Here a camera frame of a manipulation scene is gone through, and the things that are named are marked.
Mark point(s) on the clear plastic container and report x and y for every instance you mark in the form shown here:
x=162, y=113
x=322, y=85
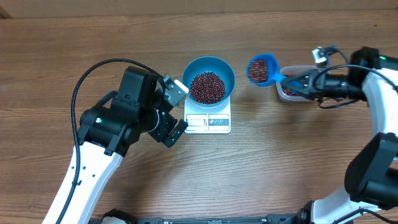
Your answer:
x=292, y=70

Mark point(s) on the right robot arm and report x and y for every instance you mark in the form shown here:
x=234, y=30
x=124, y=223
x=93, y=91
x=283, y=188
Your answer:
x=370, y=181

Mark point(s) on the red beans in scoop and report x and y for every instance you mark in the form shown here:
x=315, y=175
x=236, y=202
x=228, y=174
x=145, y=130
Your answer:
x=258, y=71

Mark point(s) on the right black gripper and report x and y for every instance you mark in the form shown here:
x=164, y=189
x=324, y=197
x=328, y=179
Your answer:
x=313, y=94

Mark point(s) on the blue plastic measuring scoop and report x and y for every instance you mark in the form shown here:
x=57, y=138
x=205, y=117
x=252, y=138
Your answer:
x=274, y=75

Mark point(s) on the red beans in bowl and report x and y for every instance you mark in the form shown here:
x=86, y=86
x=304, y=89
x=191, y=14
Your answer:
x=207, y=88

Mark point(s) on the white digital kitchen scale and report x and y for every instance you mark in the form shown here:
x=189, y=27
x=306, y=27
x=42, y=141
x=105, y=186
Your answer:
x=207, y=119

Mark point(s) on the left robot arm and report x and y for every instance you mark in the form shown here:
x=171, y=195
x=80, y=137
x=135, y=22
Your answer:
x=142, y=104

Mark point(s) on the red beans in container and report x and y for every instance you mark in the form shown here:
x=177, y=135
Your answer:
x=288, y=91

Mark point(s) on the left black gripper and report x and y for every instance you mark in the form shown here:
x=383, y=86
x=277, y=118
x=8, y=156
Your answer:
x=168, y=123

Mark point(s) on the teal metal bowl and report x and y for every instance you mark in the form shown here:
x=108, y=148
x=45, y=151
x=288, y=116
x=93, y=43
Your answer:
x=210, y=64

